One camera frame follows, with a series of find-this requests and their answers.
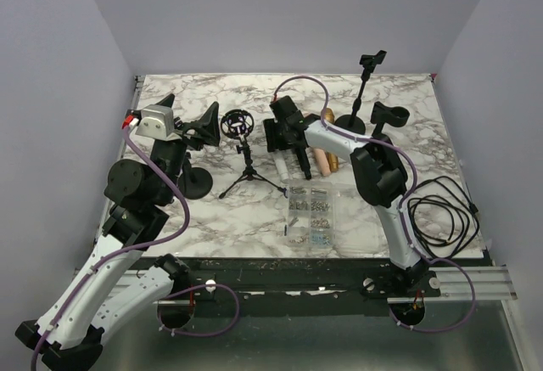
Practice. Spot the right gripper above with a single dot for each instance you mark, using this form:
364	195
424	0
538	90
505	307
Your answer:
274	143

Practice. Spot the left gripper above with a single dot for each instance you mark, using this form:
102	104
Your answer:
212	129

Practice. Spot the black microphone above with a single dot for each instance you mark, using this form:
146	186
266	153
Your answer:
303	161

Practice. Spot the white microphone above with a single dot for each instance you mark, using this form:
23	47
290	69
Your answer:
281	166

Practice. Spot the pink microphone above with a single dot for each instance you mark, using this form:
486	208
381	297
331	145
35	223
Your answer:
319	154

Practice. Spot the black tripod mic stand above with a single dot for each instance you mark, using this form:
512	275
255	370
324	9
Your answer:
237	124

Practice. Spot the gold microphone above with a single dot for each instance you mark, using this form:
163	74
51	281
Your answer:
333	161

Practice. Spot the round base mic stand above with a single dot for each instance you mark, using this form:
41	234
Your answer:
384	115
352	122

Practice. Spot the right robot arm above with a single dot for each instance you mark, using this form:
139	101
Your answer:
380	176

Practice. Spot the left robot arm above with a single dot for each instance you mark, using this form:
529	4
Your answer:
71	334

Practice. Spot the clear plastic screw box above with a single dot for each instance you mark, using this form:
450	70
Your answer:
323	217

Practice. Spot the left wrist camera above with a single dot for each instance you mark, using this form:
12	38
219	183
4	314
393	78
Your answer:
155	121

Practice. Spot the aluminium mounting rail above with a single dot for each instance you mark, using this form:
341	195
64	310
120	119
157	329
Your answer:
446	284

